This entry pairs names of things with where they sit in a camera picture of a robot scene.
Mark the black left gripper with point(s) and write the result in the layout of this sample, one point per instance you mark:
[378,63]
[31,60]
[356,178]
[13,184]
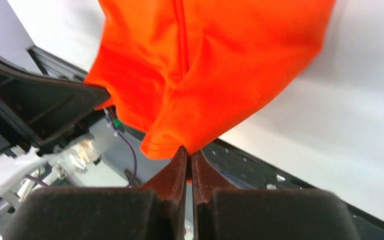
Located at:
[36,110]

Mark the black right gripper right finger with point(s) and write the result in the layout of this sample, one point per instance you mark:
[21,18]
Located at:
[223,211]

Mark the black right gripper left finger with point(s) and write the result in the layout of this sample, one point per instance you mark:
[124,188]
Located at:
[153,211]

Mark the orange t shirt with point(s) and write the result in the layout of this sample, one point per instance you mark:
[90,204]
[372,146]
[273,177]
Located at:
[186,71]

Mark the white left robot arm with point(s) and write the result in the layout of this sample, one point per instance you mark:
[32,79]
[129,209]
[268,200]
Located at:
[13,169]

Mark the aluminium frame rail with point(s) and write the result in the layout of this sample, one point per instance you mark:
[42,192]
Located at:
[54,66]

